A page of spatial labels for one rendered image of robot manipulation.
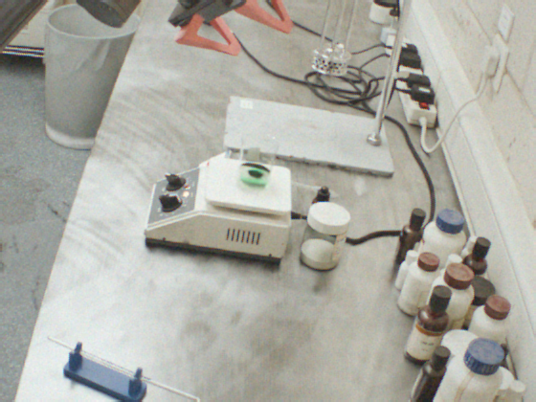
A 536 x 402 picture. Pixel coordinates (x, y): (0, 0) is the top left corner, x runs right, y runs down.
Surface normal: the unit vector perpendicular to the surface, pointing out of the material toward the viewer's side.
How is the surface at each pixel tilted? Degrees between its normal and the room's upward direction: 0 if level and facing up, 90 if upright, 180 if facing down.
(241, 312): 0
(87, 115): 94
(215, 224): 90
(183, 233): 90
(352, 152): 0
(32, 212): 0
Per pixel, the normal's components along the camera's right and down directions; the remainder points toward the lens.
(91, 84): 0.28, 0.61
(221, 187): 0.17, -0.83
